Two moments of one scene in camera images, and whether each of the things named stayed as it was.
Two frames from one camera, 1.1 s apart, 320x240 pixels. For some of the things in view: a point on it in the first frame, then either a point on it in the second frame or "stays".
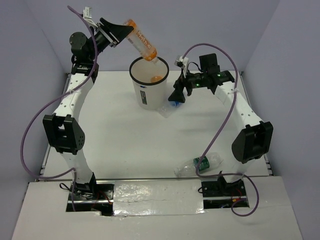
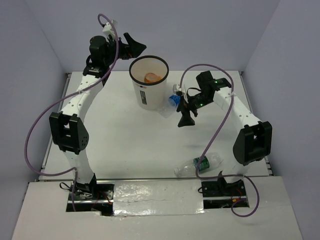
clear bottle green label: x=208 y=163 stays
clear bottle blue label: x=167 y=110 stays
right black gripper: x=177 y=95 to x=186 y=119
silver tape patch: x=157 y=197 stays
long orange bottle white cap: x=148 y=52 to x=151 y=77
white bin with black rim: x=149 y=79 stays
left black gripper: x=112 y=33 to x=132 y=50
